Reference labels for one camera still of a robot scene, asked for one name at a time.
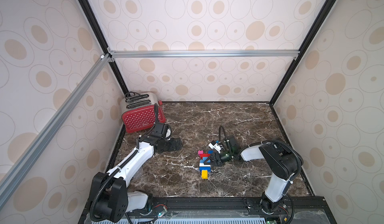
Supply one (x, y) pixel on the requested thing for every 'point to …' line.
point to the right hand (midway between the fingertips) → (211, 162)
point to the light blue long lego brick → (202, 161)
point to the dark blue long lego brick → (208, 169)
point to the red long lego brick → (204, 155)
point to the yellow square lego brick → (204, 174)
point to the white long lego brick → (204, 165)
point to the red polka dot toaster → (138, 111)
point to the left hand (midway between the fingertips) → (180, 144)
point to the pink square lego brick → (200, 152)
